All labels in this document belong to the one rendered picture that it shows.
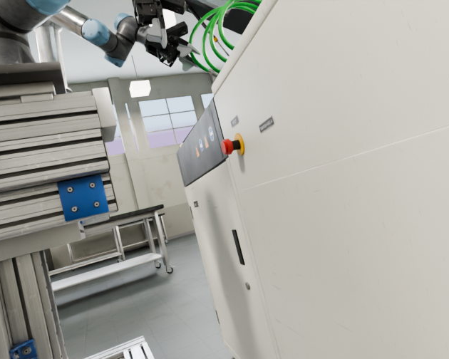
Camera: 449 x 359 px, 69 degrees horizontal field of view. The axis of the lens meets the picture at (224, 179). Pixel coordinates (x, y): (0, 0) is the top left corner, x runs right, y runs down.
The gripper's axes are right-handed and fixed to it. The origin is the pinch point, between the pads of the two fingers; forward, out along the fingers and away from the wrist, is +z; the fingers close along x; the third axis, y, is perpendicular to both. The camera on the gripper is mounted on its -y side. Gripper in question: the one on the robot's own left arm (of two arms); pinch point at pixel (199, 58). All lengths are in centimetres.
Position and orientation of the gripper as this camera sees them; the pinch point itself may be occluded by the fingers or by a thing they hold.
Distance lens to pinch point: 130.0
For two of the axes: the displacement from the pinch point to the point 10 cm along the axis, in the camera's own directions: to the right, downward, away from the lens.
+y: -5.2, 8.1, -2.6
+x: 0.2, -2.9, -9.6
